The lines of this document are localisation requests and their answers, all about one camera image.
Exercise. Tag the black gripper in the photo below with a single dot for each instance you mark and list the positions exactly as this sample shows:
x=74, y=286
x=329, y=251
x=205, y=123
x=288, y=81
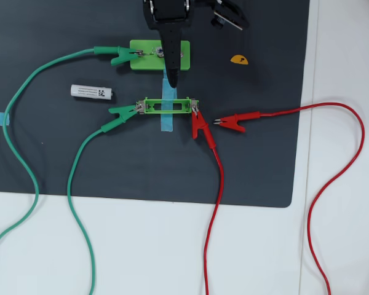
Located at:
x=170, y=32

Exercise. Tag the red alligator clip lead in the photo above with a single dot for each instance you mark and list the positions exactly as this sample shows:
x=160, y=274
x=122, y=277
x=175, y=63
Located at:
x=233, y=120
x=204, y=124

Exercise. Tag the white AA battery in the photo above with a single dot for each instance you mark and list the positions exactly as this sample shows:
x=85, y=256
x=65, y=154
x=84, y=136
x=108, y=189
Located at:
x=89, y=92

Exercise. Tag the green bulb holder board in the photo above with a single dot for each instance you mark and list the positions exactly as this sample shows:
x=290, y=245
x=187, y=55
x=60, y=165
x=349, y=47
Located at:
x=141, y=63

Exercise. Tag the green battery holder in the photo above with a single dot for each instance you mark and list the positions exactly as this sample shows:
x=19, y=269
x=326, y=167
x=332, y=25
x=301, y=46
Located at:
x=147, y=104

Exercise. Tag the green alligator clip lead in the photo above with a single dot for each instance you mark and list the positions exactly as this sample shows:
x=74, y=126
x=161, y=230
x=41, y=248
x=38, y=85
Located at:
x=110, y=50
x=123, y=112

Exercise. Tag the small clear light bulb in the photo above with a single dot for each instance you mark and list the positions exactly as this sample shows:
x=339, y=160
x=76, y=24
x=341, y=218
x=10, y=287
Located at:
x=158, y=52

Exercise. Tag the yellow half-round sticker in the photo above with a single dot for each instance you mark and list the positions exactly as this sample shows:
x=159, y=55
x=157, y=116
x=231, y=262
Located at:
x=239, y=60

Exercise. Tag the short blue tape strip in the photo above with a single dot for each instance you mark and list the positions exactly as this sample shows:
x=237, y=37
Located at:
x=167, y=123

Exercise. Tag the dark grey work mat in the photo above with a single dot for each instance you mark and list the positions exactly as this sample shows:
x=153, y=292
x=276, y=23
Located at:
x=141, y=169

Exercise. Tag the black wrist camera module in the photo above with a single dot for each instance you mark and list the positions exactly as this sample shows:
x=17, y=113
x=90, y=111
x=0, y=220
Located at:
x=230, y=12

